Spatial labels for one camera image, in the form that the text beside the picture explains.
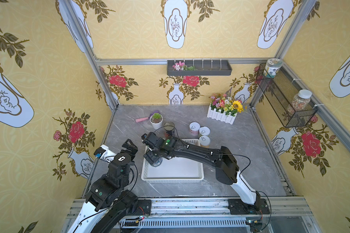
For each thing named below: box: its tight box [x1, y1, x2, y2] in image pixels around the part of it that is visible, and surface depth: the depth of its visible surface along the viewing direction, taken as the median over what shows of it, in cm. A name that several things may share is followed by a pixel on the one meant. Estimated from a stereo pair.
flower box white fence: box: [207, 87, 245, 125], surface depth 103 cm
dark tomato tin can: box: [163, 121, 175, 138], surface depth 99 cm
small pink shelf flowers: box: [172, 61, 198, 71], surface depth 89 cm
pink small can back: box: [189, 121, 201, 136], surface depth 102 cm
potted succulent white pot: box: [149, 112, 164, 130], surface depth 102 cm
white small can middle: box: [199, 126, 211, 136], surface depth 100 cm
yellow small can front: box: [198, 135, 211, 149], surface depth 96 cm
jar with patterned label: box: [263, 58, 283, 79], surface depth 87 cm
